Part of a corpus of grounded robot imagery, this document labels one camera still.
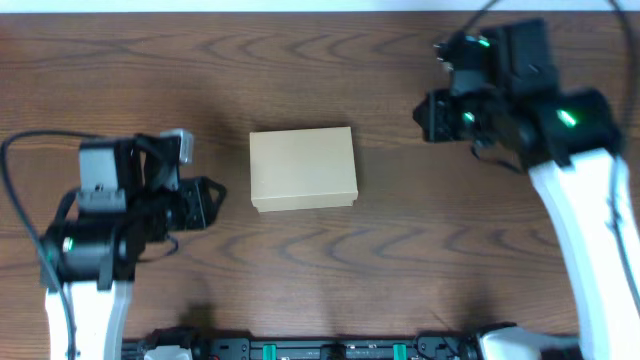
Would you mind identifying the black cable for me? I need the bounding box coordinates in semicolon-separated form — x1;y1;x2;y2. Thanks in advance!
0;130;106;360
464;0;640;311

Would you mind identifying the right black cable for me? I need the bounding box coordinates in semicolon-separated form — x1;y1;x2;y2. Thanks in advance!
464;0;640;311

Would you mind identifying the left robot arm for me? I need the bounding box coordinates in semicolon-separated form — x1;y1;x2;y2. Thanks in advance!
42;129;226;359

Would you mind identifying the cardboard box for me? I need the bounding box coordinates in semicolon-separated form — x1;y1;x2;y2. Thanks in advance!
249;127;359;213

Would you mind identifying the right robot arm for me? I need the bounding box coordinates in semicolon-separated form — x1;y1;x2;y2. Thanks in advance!
413;19;639;359

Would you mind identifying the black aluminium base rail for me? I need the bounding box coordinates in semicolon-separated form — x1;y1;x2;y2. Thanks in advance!
122;327;586;360

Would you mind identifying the left black cable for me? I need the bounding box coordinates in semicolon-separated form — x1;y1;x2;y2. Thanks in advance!
0;130;106;360

